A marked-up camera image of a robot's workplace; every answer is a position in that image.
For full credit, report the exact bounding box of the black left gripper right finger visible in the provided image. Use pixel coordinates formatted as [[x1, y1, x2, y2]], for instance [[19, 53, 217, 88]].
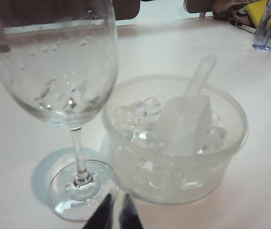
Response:
[[118, 193, 145, 229]]

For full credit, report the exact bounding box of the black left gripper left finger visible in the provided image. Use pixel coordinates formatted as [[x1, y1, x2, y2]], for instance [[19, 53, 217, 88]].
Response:
[[82, 193, 114, 229]]

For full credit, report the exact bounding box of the translucent plastic ice shovel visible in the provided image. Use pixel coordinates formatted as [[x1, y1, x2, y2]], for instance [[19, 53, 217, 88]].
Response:
[[155, 54, 218, 156]]

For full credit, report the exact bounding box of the clear ice cube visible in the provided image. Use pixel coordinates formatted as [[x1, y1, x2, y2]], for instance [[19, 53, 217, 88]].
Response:
[[130, 99, 161, 115], [131, 130, 150, 144], [37, 78, 57, 101], [62, 95, 83, 113], [209, 126, 229, 148]]

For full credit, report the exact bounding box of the clear stemmed wine glass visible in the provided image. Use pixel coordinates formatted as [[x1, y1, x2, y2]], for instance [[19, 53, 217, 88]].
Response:
[[0, 0, 120, 222]]

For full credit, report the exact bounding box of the translucent round plastic container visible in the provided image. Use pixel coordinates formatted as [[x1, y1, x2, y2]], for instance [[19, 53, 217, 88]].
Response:
[[101, 74, 249, 206]]

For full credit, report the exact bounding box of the long brown desk partition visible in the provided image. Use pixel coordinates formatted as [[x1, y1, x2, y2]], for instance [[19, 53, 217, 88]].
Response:
[[0, 0, 141, 27]]

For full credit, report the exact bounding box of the short brown desk partition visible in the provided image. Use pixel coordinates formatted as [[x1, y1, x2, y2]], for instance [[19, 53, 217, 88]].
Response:
[[185, 0, 214, 14]]

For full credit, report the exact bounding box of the black and white pen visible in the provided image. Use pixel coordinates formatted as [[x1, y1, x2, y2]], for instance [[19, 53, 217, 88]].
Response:
[[230, 20, 257, 34]]

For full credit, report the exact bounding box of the brown fabric bag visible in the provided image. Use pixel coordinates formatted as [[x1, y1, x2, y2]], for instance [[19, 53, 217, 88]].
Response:
[[211, 0, 250, 22]]

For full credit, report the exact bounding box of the yellow flat item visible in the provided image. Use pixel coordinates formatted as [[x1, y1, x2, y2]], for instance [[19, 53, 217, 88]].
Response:
[[244, 0, 271, 41]]

